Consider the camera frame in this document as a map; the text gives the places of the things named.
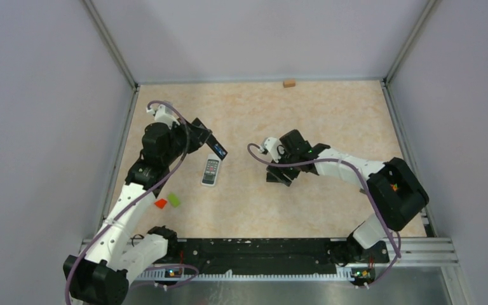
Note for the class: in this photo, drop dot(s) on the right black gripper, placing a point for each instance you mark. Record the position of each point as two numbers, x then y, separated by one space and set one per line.
277 171

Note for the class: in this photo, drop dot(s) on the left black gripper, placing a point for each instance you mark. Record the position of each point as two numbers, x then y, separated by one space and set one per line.
196 136

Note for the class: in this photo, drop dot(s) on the black battery cover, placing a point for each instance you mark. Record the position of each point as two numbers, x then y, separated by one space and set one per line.
271 178

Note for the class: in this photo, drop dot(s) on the black remote control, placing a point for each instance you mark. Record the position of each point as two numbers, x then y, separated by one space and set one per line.
216 147

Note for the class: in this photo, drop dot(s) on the white remote control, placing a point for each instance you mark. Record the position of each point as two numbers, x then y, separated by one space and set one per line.
211 170

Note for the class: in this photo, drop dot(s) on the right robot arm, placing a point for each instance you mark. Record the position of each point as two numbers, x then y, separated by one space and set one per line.
396 193

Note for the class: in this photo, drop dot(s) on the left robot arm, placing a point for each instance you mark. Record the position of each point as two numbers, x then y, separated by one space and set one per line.
103 272

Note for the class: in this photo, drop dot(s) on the green block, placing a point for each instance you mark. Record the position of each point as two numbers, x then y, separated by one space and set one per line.
173 199

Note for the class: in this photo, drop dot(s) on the red block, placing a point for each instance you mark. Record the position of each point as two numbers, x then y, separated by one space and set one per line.
161 203

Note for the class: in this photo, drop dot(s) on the brown wooden block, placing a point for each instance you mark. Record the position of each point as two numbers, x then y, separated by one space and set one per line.
289 83

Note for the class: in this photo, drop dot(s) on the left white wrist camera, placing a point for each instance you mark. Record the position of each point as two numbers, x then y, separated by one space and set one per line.
163 113

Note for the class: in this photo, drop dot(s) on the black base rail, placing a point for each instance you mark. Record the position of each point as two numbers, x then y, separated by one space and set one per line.
272 256

